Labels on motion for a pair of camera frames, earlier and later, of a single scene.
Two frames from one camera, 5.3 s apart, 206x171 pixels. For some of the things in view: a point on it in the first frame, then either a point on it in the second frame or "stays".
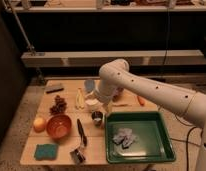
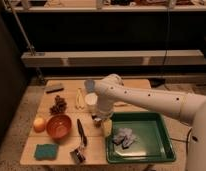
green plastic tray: (153, 144) stays
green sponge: (46, 152) stays
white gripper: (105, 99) -> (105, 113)
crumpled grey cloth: (125, 138) stays
